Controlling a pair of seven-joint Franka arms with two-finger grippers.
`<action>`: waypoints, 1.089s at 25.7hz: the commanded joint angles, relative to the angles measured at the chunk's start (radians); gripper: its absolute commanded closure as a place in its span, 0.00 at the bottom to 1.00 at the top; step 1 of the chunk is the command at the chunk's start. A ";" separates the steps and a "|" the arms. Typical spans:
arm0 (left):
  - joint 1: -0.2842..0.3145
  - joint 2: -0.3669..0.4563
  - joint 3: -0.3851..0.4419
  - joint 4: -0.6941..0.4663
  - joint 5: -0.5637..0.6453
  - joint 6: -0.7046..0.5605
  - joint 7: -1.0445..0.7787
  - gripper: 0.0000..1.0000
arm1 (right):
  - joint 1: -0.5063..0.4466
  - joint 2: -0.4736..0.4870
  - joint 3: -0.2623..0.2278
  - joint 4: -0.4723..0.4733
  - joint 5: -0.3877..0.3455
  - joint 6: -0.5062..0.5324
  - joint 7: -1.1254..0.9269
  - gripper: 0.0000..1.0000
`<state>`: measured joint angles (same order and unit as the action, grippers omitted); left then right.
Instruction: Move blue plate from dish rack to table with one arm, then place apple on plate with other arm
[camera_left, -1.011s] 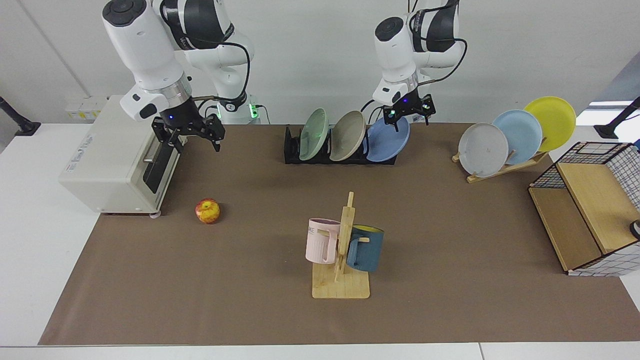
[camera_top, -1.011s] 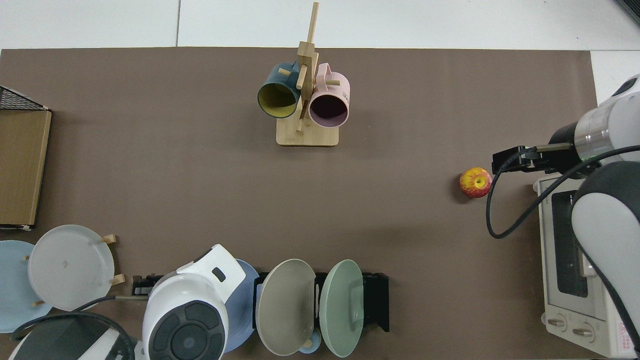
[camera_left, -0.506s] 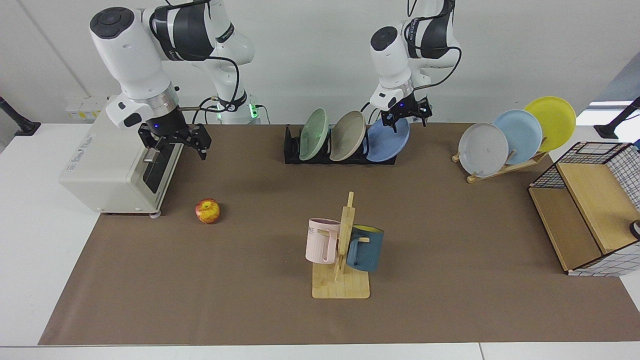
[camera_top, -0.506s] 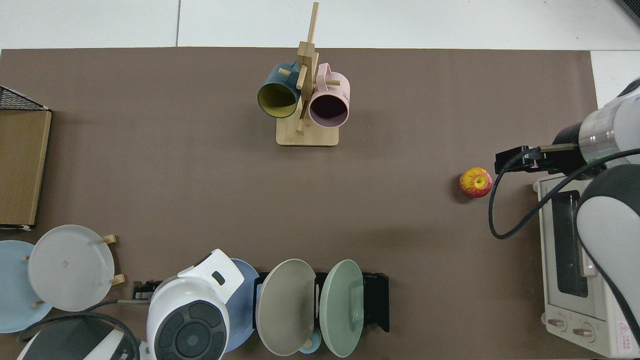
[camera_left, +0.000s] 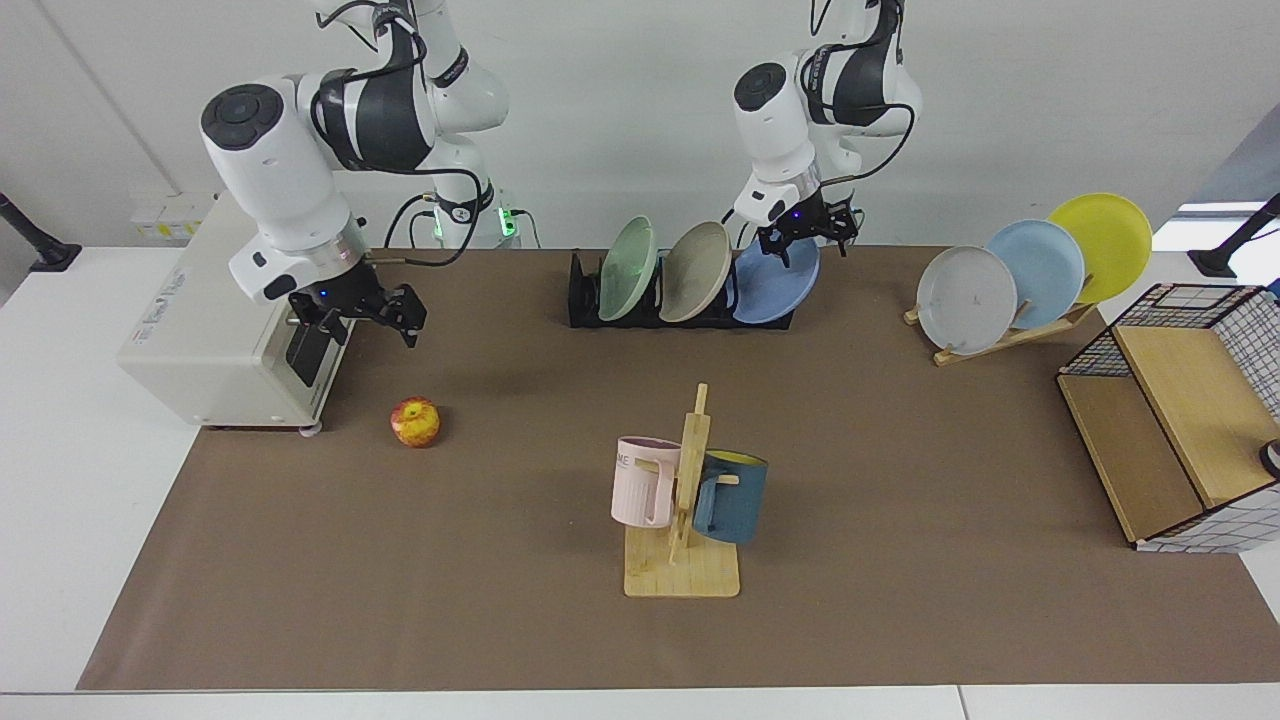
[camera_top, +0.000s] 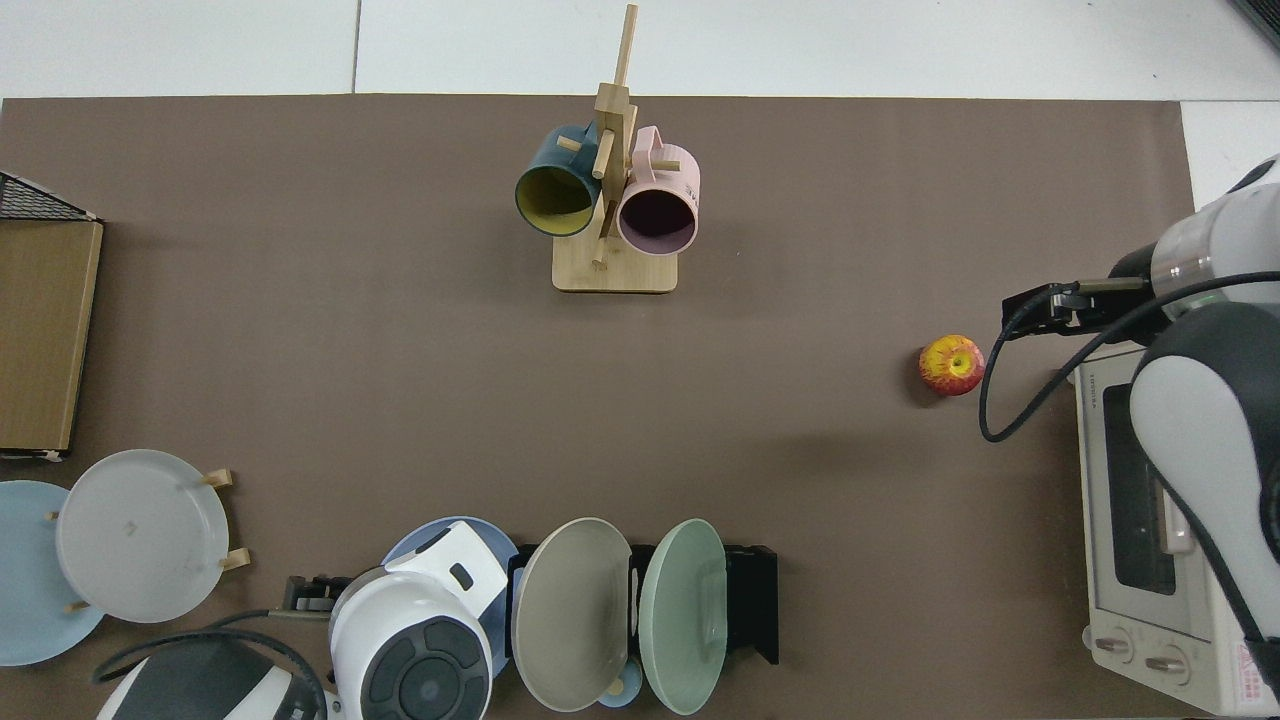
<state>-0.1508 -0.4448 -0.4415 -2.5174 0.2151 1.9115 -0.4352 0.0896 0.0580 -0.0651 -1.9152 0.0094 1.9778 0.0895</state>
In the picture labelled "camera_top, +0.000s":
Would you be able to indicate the red yellow apple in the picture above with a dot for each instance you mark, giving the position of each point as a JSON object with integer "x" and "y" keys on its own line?
{"x": 950, "y": 366}

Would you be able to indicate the wooden plate rack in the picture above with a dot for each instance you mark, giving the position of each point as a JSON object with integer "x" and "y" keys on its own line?
{"x": 236, "y": 560}

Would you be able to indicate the grey plate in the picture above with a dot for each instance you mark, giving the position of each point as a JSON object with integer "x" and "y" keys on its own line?
{"x": 140, "y": 540}

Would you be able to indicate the beige plate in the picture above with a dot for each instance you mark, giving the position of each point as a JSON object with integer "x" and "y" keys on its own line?
{"x": 565, "y": 620}

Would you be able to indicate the light blue plate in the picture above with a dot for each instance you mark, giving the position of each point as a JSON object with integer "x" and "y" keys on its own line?
{"x": 30, "y": 590}

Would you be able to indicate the green plate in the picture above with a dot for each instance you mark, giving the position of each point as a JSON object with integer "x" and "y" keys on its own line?
{"x": 680, "y": 620}

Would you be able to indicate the black dish rack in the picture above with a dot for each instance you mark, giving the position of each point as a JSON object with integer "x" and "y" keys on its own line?
{"x": 752, "y": 600}

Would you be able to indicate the brown table cloth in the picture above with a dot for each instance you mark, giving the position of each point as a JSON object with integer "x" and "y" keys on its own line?
{"x": 400, "y": 380}

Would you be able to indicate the pale toaster oven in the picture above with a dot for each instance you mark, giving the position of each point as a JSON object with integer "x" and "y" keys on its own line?
{"x": 1110, "y": 590}

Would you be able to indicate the small blue round thing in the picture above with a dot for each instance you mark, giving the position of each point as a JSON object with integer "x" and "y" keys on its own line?
{"x": 625, "y": 690}

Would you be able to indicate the black flat object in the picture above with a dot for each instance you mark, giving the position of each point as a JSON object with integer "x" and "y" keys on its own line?
{"x": 1262, "y": 15}

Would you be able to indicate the pink cup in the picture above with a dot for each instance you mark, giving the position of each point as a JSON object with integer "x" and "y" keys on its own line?
{"x": 668, "y": 185}

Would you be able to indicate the wooden cup stand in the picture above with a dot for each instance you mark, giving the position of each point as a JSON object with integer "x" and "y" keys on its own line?
{"x": 615, "y": 268}

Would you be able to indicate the dark teal cup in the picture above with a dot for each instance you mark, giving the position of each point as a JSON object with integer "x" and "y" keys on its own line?
{"x": 552, "y": 160}

